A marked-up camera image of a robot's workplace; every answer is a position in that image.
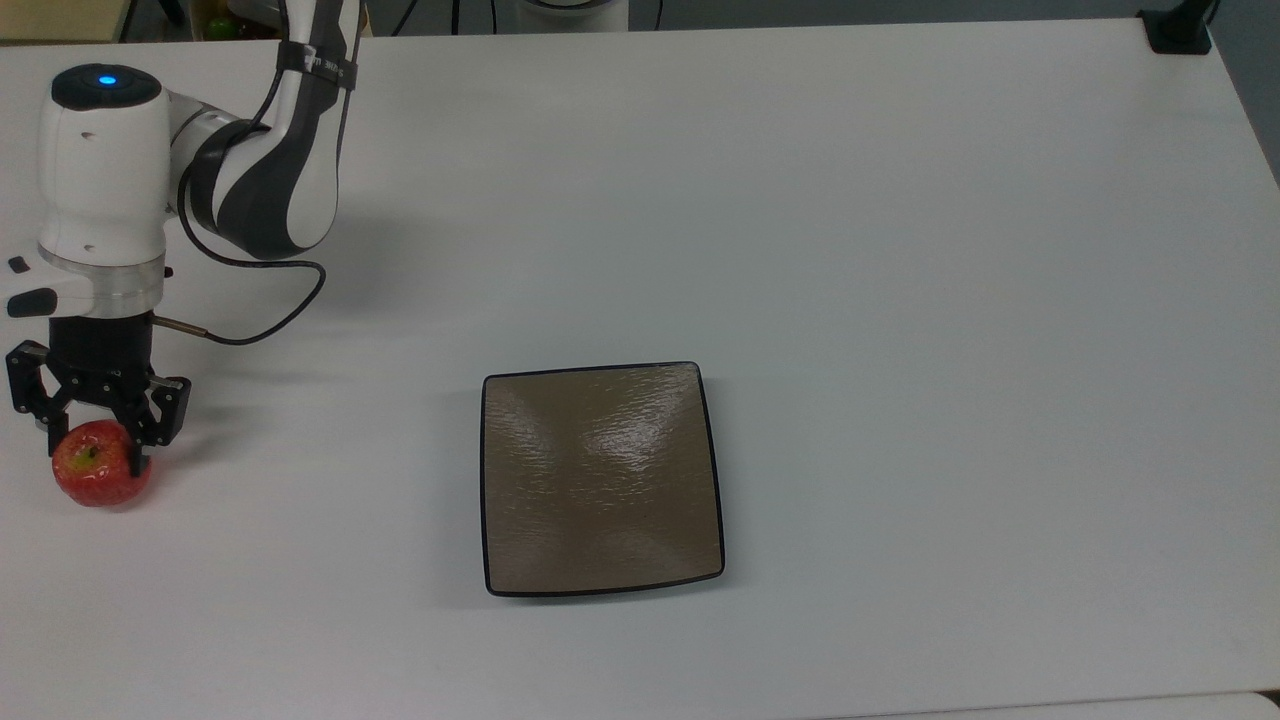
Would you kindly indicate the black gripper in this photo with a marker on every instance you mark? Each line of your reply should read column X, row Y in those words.
column 100, row 350

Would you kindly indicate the red apple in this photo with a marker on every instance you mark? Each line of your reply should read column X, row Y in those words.
column 95, row 480

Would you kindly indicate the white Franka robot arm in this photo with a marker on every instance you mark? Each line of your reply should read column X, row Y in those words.
column 100, row 170

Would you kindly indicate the square brown ceramic plate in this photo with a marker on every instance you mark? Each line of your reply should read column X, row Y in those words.
column 600, row 480

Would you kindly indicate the tan wooden board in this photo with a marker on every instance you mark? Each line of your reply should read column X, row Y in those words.
column 60, row 18

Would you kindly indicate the small green object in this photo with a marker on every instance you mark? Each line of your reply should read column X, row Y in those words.
column 217, row 26

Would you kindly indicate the white adjacent table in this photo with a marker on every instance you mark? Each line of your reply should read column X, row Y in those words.
column 1150, row 708

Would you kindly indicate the black camera pole clamp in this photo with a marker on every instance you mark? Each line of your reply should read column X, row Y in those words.
column 1175, row 35

